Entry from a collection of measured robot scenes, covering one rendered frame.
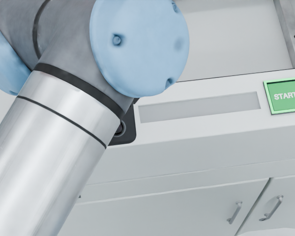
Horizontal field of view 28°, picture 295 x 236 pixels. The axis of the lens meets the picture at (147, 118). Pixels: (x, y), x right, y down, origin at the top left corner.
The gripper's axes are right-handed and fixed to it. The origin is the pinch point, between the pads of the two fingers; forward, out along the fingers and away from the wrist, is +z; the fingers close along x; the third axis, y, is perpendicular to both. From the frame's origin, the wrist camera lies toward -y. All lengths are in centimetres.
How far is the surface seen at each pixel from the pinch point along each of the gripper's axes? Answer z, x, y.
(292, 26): 13.1, -35.1, 20.0
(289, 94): 1.6, -26.6, 0.9
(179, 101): 2.5, -10.2, 2.2
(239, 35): 16.1, -25.8, 21.3
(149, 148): 4.0, -4.9, -4.0
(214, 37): 16.1, -21.1, 21.5
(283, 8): 13.1, -34.4, 24.1
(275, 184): 28.7, -29.4, -4.1
